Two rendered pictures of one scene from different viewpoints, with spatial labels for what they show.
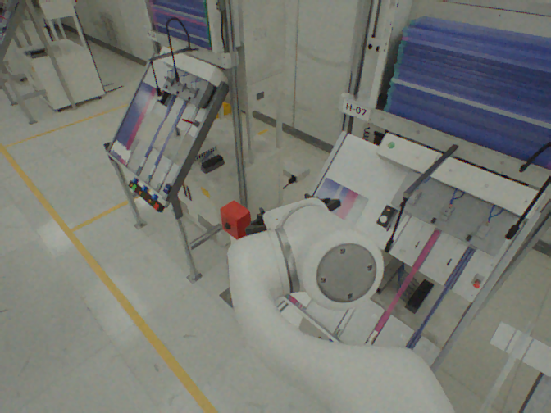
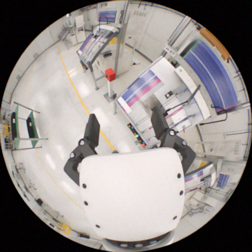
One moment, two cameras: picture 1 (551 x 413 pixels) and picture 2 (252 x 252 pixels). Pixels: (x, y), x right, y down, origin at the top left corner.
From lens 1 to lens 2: 0.53 m
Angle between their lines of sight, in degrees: 41
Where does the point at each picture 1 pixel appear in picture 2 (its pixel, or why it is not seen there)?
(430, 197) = (186, 96)
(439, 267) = (176, 118)
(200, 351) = (95, 111)
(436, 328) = not seen: hidden behind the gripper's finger
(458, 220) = (190, 109)
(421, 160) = (189, 82)
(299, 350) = not seen: outside the picture
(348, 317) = (141, 121)
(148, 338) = (83, 105)
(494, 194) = (202, 108)
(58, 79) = (75, 38)
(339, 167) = (156, 67)
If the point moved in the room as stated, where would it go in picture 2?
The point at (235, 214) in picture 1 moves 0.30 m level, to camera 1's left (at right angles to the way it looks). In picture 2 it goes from (110, 73) to (88, 71)
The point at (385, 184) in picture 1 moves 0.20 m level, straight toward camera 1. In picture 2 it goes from (172, 82) to (166, 96)
